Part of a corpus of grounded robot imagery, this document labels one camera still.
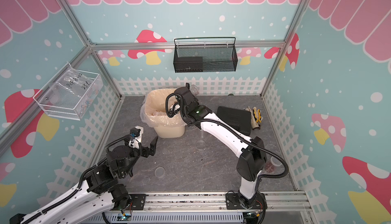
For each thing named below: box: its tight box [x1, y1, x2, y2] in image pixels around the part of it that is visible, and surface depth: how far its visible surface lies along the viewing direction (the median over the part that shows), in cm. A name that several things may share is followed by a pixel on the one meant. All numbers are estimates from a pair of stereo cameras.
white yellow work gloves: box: [245, 105, 264, 130], surface depth 107 cm
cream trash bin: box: [143, 88, 187, 139], surface depth 83 cm
